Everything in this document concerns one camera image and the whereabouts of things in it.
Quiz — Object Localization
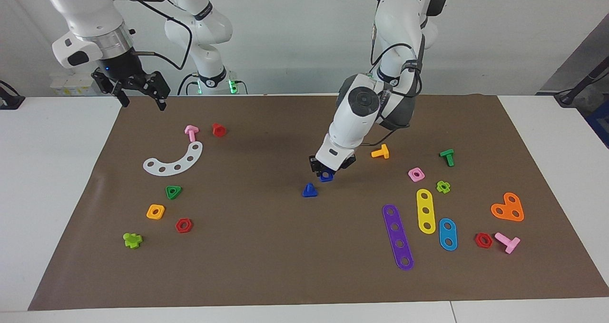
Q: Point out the white boxes behind table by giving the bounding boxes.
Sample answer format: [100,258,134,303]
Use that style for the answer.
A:
[50,73,103,97]

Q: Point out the white curved five-hole strip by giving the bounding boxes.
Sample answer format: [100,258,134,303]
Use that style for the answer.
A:
[143,141,204,177]

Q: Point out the purple four-hole strip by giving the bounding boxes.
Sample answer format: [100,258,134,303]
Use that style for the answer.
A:
[382,204,414,271]

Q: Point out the yellow three-hole strip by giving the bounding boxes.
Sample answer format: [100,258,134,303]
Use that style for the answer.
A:
[416,189,436,235]

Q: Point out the black clamp on table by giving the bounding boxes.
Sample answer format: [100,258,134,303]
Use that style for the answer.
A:
[0,80,26,110]

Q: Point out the blue two-hole strip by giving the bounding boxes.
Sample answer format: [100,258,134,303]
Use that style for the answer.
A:
[439,218,458,252]

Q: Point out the orange heart-shaped plate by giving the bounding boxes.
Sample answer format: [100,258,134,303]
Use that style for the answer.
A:
[491,192,525,222]

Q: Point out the black stand with pole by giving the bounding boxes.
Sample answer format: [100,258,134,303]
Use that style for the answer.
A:
[554,69,609,108]

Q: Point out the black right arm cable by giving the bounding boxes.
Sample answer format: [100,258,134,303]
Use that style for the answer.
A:
[112,0,194,71]

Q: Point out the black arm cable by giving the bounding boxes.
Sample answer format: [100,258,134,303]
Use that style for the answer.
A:
[112,0,194,71]
[369,21,424,146]

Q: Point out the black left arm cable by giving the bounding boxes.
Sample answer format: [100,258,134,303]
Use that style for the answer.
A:
[369,21,424,146]

